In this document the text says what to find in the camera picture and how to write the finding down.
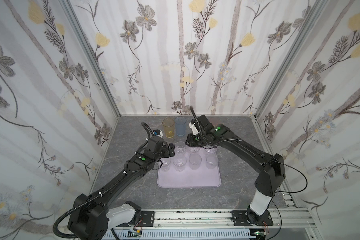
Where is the yellow transparent plastic cup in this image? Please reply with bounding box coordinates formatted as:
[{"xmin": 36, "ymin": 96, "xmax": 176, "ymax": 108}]
[{"xmin": 162, "ymin": 118, "xmax": 175, "ymax": 139}]

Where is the blue textured plastic cup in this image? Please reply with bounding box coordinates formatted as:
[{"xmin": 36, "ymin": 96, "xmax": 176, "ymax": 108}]
[{"xmin": 175, "ymin": 117, "xmax": 187, "ymax": 137}]

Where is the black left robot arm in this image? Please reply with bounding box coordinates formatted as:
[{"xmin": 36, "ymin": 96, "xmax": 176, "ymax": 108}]
[{"xmin": 53, "ymin": 136, "xmax": 175, "ymax": 240}]

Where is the lilac plastic tray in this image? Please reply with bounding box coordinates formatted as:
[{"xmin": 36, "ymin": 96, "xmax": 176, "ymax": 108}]
[{"xmin": 157, "ymin": 149, "xmax": 222, "ymax": 188}]

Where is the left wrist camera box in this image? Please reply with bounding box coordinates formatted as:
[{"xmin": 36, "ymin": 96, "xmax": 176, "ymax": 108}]
[{"xmin": 153, "ymin": 130, "xmax": 164, "ymax": 138}]

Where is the white perforated cable duct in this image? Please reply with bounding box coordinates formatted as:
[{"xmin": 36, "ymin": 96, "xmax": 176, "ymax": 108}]
[{"xmin": 103, "ymin": 229, "xmax": 256, "ymax": 240}]

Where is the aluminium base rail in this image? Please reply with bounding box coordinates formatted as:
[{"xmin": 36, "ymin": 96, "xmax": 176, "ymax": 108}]
[{"xmin": 106, "ymin": 205, "xmax": 322, "ymax": 240}]

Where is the aluminium corner post left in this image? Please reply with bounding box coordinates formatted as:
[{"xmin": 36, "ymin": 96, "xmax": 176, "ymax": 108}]
[{"xmin": 59, "ymin": 0, "xmax": 122, "ymax": 119}]

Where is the aluminium corner post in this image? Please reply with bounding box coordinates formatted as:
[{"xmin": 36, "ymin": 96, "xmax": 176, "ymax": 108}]
[
  {"xmin": 59, "ymin": 0, "xmax": 122, "ymax": 119},
  {"xmin": 254, "ymin": 0, "xmax": 328, "ymax": 119}
]

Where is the aluminium corner post right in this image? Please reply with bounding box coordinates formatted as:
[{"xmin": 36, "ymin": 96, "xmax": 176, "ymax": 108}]
[{"xmin": 254, "ymin": 0, "xmax": 328, "ymax": 119}]

